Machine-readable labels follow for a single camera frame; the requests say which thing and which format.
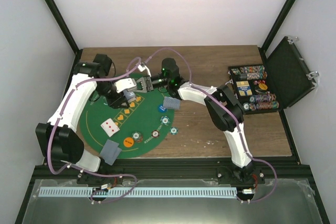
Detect blue small blind button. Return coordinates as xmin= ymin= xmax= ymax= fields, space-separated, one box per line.
xmin=158 ymin=104 xmax=167 ymax=113

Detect face-up diamonds playing card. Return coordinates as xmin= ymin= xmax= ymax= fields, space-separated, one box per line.
xmin=100 ymin=119 xmax=120 ymax=137

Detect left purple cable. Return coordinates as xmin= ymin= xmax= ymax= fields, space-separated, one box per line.
xmin=46 ymin=56 xmax=141 ymax=205

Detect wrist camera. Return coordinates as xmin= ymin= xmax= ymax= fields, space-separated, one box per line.
xmin=138 ymin=62 xmax=152 ymax=77
xmin=114 ymin=78 xmax=137 ymax=93

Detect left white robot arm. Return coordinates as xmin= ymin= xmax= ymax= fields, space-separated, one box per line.
xmin=35 ymin=54 xmax=137 ymax=184

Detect blue checkered playing card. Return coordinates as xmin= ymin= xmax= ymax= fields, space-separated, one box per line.
xmin=102 ymin=147 xmax=122 ymax=166

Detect black poker case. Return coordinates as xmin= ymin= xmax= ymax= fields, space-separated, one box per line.
xmin=228 ymin=36 xmax=319 ymax=114

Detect orange big blind button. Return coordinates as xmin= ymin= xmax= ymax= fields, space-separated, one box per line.
xmin=123 ymin=137 xmax=134 ymax=148

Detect light blue slotted strip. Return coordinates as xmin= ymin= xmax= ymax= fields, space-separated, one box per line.
xmin=38 ymin=187 xmax=237 ymax=198

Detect blue playing card deck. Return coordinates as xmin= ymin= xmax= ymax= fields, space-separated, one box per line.
xmin=124 ymin=90 xmax=136 ymax=103

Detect green round poker mat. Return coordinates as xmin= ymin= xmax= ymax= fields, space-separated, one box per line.
xmin=77 ymin=88 xmax=174 ymax=159

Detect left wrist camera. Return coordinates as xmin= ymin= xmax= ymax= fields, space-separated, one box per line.
xmin=114 ymin=78 xmax=137 ymax=93

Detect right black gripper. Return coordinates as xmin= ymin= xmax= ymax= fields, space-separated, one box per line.
xmin=134 ymin=74 xmax=170 ymax=94

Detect single teal poker chip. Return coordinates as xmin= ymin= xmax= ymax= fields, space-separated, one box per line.
xmin=170 ymin=127 xmax=178 ymax=135

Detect red poker chip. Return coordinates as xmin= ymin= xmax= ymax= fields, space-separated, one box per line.
xmin=151 ymin=130 xmax=160 ymax=138

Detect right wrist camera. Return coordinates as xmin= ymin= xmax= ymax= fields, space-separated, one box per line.
xmin=138 ymin=62 xmax=152 ymax=77

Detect poker chip stack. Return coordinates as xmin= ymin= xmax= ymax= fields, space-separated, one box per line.
xmin=131 ymin=131 xmax=143 ymax=143
xmin=160 ymin=115 xmax=171 ymax=125

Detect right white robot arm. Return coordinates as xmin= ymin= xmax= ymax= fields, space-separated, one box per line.
xmin=137 ymin=58 xmax=253 ymax=184

